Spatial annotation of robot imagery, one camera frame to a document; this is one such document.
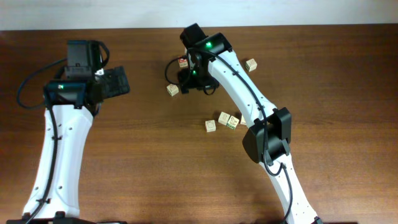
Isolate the plain wooden block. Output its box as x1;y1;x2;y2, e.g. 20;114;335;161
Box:
218;112;231;126
167;84;179;96

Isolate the red top wooden block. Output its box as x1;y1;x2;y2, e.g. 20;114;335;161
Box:
178;58;188;68

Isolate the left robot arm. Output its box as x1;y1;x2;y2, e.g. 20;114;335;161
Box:
16;40;130;224

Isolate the wooden block letter I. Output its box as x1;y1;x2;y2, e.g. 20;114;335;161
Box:
240;115;246;125

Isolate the wooden block with apple picture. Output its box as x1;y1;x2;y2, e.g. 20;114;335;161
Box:
205;120;216;133

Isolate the right black cable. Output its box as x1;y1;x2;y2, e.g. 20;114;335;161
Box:
164;55;187;86

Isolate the green edged picture block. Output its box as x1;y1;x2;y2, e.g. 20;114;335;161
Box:
226;116;240;129

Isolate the green sided wooden block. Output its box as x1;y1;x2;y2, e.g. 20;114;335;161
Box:
245;58;257;72

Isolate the left black cable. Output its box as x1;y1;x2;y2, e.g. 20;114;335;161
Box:
16;57;68;110

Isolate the black cable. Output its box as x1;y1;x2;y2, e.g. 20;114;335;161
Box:
164;55;187;86
16;57;68;110

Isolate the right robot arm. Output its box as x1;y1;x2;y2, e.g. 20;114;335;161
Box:
178;24;322;224

